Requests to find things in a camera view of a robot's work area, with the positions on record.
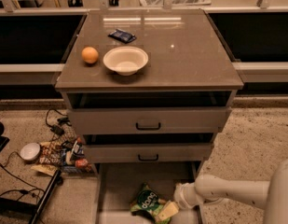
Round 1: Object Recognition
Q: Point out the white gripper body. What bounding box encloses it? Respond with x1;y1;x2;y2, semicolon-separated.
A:
173;183;199;209

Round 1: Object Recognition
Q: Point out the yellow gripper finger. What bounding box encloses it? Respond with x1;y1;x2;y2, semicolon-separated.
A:
157;201;179;221

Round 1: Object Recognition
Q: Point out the green rice chip bag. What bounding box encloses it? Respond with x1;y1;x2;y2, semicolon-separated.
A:
130;183;171;224

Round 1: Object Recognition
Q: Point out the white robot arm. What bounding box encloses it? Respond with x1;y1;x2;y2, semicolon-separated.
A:
157;159;288;224

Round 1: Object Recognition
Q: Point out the middle grey drawer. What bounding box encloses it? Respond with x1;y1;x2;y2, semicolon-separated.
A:
83;143;213;163

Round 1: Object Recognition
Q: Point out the grey drawer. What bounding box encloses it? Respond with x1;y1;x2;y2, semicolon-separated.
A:
83;143;213;163
94;162;196;224
68;107;231;135

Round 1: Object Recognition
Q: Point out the bottom grey drawer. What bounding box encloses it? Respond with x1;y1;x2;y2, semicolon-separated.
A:
94;162;196;224

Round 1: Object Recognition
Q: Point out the top grey drawer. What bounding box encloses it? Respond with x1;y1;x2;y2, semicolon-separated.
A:
68;107;231;135

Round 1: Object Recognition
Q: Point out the grey drawer cabinet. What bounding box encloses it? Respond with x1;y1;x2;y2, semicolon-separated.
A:
54;8;244;175

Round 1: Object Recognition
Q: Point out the basket of snack packets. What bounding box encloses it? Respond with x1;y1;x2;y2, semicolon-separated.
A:
31;137;93;176

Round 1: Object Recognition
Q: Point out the white paper bowl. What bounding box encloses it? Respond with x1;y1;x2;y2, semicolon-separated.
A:
103;46;149;76

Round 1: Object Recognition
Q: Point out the white bowl on floor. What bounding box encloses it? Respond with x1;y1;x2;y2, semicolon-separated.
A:
20;143;40;161

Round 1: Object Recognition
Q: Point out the blue snack packet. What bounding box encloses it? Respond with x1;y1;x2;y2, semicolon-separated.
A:
108;29;136;44

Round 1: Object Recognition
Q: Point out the orange fruit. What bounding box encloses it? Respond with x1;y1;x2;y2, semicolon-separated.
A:
81;47;99;63

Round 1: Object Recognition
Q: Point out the black middle drawer handle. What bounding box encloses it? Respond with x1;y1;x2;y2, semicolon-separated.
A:
137;154;159;161

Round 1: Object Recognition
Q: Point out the black drawer handle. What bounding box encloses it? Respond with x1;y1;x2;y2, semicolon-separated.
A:
135;122;161;131
137;154;159;161

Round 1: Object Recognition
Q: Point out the black top drawer handle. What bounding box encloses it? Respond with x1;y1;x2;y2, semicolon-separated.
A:
135;122;161;131

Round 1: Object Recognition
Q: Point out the black power adapter cable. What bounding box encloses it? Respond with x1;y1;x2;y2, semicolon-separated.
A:
45;108;73;142

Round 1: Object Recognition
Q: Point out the black floor cable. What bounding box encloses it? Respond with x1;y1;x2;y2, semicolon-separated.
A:
0;151;46;201

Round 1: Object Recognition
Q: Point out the black stand frame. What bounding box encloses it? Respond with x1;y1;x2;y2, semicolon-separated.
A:
0;170;62;224

